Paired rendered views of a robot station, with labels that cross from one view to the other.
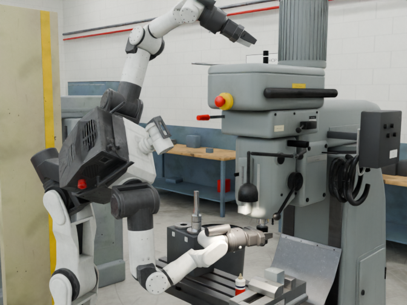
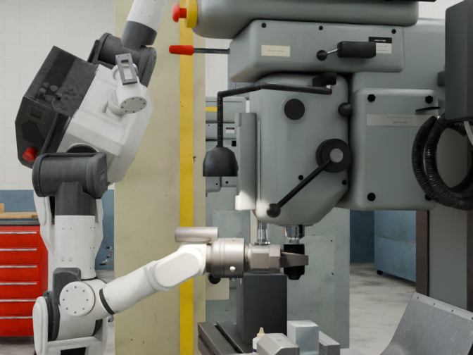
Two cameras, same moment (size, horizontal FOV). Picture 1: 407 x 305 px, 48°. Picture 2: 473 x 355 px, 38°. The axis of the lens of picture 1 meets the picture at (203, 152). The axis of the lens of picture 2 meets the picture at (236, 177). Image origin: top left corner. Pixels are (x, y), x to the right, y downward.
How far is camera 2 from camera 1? 113 cm
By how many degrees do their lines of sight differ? 34
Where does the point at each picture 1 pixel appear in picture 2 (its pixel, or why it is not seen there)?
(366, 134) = (450, 51)
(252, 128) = (242, 58)
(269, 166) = (271, 123)
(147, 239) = (71, 229)
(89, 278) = not seen: hidden behind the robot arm
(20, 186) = (142, 221)
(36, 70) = (171, 65)
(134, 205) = (54, 175)
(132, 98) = (134, 43)
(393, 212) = not seen: outside the picture
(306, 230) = (443, 283)
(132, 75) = (136, 11)
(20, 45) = not seen: hidden behind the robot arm
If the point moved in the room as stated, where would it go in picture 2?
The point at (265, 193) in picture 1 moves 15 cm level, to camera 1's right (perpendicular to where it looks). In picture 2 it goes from (267, 172) to (332, 172)
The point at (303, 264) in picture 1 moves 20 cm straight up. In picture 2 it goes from (426, 346) to (426, 259)
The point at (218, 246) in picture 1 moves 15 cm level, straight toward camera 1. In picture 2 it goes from (181, 256) to (131, 264)
